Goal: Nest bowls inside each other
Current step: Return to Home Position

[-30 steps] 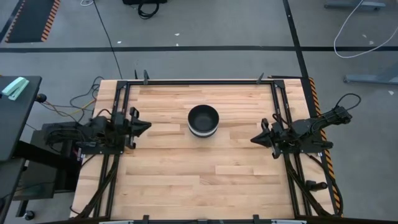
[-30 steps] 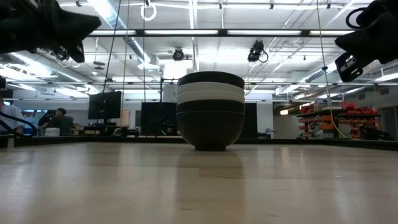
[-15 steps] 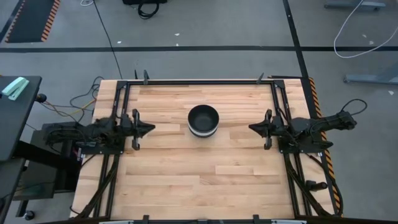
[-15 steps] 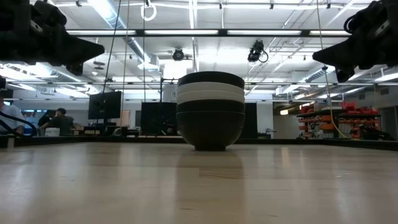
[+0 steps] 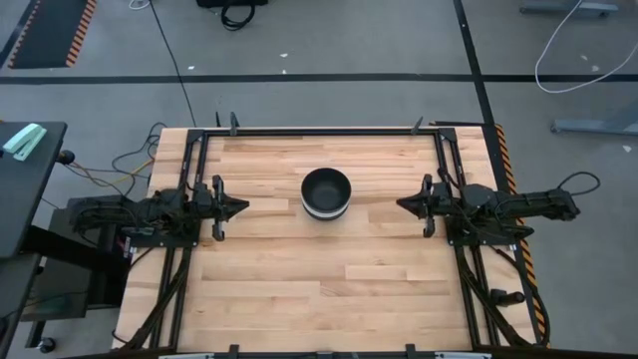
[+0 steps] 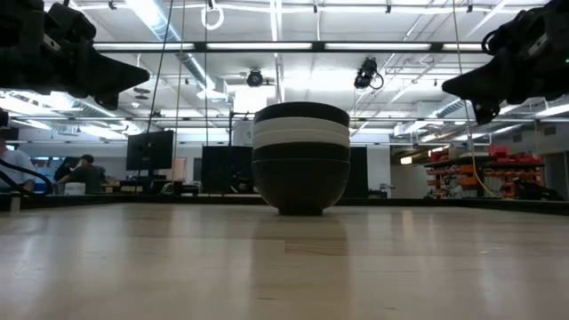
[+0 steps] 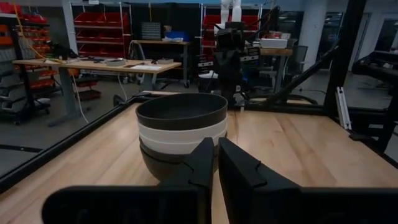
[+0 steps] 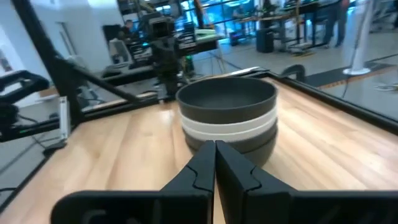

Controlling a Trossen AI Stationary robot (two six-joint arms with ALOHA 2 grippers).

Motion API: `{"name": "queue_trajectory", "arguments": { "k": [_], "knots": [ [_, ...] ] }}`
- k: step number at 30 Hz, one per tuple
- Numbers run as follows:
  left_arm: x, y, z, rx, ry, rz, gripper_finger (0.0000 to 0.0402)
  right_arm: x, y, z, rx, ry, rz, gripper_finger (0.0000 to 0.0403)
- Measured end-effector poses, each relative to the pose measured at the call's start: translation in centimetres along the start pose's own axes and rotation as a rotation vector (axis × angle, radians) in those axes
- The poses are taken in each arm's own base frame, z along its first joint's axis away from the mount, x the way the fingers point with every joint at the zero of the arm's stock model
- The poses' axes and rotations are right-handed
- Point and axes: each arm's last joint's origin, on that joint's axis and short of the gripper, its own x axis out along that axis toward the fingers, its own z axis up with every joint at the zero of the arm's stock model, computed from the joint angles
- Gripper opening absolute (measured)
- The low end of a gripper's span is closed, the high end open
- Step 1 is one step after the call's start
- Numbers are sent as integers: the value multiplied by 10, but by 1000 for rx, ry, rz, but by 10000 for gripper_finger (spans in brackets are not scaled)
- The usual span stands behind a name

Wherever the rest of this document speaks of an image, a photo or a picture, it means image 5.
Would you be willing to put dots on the black cylinder on frame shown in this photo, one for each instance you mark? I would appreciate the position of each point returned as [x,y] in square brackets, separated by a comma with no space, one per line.
[506,297]

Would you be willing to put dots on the mint green stapler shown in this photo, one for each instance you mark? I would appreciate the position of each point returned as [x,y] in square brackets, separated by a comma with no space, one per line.
[24,141]

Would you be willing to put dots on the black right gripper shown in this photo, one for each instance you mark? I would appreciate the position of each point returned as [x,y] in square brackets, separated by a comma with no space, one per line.
[443,202]

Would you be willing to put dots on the black caster wheel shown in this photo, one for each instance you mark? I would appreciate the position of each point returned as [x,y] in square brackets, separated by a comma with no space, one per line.
[47,345]

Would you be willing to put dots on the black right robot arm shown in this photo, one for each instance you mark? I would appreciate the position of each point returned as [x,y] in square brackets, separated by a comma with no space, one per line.
[528,204]

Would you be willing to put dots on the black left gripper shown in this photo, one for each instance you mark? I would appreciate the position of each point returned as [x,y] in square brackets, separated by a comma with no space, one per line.
[204,202]

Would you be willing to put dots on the hazard stripe tape strip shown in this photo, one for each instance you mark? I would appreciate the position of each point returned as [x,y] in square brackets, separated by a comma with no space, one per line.
[508,169]

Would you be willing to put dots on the black side table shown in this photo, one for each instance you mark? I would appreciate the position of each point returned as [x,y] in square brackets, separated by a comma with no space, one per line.
[22,189]

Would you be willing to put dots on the dark grey bowl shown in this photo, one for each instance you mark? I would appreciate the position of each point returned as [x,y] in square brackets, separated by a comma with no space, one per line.
[325,189]

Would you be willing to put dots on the grey table foot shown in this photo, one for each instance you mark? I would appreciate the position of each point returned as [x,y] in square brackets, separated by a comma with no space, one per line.
[593,125]
[568,7]

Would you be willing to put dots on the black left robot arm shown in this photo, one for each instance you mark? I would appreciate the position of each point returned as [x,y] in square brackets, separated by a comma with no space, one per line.
[129,212]

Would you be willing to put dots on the black clamp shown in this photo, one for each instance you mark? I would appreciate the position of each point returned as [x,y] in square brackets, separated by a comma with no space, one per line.
[233,123]
[411,351]
[416,125]
[233,351]

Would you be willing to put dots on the black equipment cart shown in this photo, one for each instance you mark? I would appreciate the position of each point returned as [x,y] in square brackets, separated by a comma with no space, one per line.
[75,279]

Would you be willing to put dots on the black mat with hazard stripes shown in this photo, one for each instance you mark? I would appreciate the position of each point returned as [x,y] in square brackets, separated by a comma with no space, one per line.
[50,32]

